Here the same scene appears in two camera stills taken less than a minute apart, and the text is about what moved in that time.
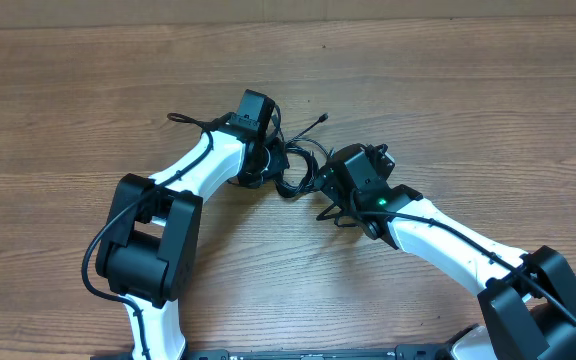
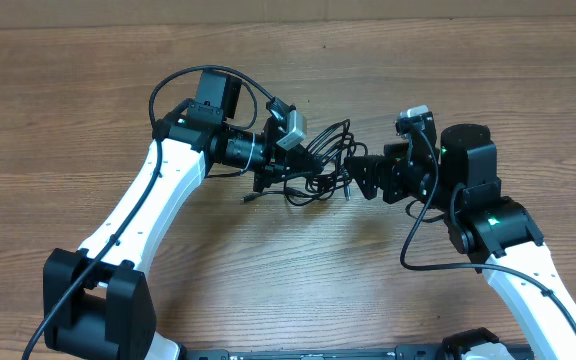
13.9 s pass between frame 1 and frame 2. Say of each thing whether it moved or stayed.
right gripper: moved
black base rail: stayed
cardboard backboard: stayed
